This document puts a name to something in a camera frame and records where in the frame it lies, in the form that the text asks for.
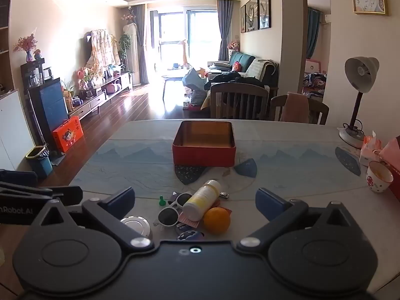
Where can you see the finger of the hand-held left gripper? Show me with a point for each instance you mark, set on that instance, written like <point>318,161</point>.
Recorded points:
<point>18,178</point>
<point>62,191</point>

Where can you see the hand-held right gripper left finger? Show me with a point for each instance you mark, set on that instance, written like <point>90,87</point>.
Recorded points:
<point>120,198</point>

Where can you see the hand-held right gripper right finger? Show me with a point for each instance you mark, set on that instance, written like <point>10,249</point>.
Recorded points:
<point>270,201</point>

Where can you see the round silver tin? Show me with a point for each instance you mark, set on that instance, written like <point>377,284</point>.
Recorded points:
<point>137,225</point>

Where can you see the orange fruit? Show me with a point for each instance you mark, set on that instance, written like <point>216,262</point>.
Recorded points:
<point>217,220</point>

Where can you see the white bottle with yellow label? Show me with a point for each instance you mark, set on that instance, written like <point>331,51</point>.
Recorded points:
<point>200,201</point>

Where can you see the purple bumpy toy ball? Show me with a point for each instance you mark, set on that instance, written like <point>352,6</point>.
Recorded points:
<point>189,235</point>

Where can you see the red square tin box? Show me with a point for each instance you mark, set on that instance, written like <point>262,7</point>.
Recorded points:
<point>203,156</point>

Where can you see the teal trash bin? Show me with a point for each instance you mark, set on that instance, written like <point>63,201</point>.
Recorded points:
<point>39,164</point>

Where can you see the blue mountain print table mat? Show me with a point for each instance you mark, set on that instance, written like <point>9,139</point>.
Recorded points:
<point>125,162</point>

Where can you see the green game pawn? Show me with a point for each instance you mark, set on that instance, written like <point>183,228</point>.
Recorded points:
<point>161,201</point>

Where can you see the nail clipper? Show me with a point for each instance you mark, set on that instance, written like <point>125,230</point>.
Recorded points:
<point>224,195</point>

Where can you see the white cabinet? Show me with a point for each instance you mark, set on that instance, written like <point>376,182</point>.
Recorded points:
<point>12,128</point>

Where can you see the orange gift box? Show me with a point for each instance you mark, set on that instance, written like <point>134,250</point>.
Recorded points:
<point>67,134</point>

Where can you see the blue board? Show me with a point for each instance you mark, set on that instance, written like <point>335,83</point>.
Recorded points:
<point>53,100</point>

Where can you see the pink towel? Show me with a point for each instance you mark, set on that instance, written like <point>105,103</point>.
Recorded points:
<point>293,107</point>

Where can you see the wooden tv cabinet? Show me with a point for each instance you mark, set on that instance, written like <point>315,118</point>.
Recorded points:
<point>100,95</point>

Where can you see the brown wooden chair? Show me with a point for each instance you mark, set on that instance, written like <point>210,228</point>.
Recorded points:
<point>318,107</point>

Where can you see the white cup with red mushrooms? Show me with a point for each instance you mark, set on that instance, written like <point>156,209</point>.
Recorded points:
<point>376,181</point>

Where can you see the orange and white tissue packet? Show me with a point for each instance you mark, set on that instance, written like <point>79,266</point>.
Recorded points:
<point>368,153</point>

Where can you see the black side cabinet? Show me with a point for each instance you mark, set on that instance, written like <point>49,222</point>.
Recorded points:
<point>31,68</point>

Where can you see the dark wooden slatted chair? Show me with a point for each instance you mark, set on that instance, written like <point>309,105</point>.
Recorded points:
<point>239,92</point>

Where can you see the colourful bedding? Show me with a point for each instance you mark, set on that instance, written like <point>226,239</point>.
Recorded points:
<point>314,82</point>

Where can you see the pile of dark clothes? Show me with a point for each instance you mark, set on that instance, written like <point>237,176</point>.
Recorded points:
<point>231,77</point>

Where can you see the pink gift box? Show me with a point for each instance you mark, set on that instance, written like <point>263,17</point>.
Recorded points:
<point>392,153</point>

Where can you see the round coffee table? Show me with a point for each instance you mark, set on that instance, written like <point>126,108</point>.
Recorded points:
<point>173,76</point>

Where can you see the pink flowers in vase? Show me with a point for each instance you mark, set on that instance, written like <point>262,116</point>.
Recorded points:
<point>26,45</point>

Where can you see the white quilted sofa blanket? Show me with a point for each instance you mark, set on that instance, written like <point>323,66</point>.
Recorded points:
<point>261,68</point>

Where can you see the floral blanket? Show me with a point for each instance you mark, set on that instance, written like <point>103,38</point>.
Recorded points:
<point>100,53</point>

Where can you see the teal sofa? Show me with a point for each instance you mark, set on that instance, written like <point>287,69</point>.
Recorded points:
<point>240,59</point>

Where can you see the white standing air conditioner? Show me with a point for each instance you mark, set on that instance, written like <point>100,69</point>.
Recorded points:
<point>132,53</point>

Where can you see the grey curtain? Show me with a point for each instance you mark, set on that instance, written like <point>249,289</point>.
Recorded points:
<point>142,43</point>
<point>225,28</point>

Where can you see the green potted plant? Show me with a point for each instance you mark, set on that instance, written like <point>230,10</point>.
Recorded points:
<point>125,42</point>

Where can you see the grey desk lamp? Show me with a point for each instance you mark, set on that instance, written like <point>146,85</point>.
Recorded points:
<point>362,68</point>

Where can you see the wooden wall shelf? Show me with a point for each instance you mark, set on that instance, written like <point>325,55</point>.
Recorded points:
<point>4,22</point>

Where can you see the small framed wall picture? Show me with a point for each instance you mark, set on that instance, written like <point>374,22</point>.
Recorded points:
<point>243,18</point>

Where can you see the medium framed wall picture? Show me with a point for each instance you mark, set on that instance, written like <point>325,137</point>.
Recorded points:
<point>252,14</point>

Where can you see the large framed wall picture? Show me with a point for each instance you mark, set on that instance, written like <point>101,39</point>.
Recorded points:
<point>264,7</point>

